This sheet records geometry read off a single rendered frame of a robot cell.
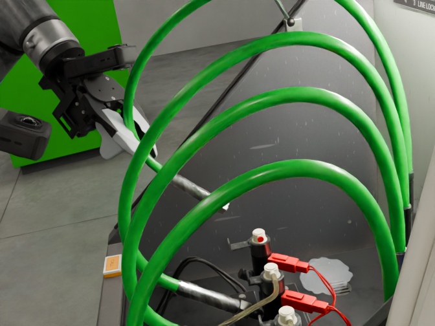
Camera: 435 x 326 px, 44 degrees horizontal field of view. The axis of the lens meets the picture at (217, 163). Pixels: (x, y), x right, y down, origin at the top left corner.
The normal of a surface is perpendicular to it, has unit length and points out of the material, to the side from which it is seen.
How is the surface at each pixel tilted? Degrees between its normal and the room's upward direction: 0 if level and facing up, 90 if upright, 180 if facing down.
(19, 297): 0
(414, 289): 87
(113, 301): 0
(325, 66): 90
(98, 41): 90
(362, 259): 0
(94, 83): 48
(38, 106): 90
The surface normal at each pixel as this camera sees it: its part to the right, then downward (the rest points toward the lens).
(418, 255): -0.62, 0.25
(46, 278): -0.15, -0.90
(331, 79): 0.11, 0.40
